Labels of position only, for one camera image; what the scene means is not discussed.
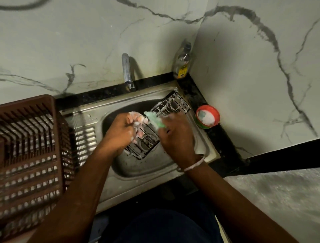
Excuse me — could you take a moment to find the person's left forearm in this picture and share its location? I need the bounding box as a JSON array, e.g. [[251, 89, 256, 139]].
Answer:
[[26, 148, 118, 243]]

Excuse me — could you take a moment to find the clear dish soap bottle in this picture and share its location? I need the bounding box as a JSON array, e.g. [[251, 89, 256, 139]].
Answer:
[[172, 41, 192, 79]]

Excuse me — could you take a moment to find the silver bracelet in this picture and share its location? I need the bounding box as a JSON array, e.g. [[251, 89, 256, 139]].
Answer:
[[176, 154, 206, 173]]

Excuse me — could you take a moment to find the person's right forearm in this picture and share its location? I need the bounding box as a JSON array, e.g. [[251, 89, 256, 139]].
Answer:
[[186, 163, 299, 243]]

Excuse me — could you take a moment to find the orange round container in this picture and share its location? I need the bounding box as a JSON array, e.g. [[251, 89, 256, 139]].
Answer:
[[195, 105, 221, 130]]

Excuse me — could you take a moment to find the green scrub pad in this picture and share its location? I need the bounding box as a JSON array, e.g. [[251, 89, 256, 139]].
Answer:
[[144, 111, 168, 132]]

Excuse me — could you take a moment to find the person's dark clothing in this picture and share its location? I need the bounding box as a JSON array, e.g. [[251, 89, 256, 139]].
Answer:
[[90, 198, 223, 243]]

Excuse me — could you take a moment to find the black wire rack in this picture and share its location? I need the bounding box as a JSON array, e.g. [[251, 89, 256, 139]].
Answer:
[[124, 90, 192, 160]]

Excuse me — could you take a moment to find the brown plastic dish basket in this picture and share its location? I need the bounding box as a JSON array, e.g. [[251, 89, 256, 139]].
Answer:
[[0, 94, 75, 242]]

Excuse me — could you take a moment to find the stainless steel sink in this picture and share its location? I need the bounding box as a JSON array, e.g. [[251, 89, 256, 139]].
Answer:
[[60, 81, 220, 215]]

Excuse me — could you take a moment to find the person's right hand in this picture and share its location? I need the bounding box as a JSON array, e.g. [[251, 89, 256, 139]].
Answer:
[[158, 112, 205, 172]]

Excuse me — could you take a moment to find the person's left hand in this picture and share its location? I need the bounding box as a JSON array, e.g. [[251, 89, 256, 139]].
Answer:
[[100, 111, 149, 160]]

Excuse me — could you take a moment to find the chrome faucet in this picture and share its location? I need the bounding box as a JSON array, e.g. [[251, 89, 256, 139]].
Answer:
[[122, 53, 136, 92]]

